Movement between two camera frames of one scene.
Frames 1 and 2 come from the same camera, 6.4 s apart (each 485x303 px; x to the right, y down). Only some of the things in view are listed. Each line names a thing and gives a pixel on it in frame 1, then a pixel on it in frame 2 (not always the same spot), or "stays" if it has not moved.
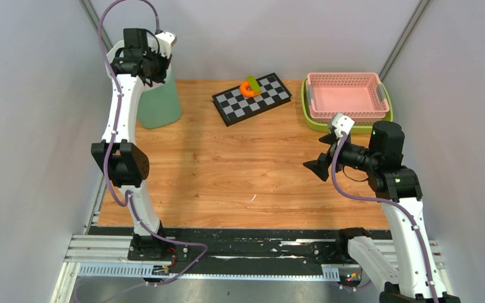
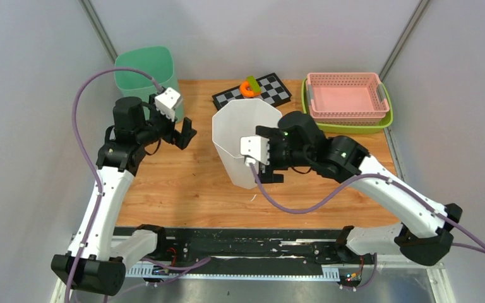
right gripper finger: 321,166 → 267,175
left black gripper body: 158,65 → 159,127
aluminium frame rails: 109,256 stays
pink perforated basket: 360,96 stays
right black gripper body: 354,156 → 281,157
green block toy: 255,85 stays
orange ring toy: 246,90 stays
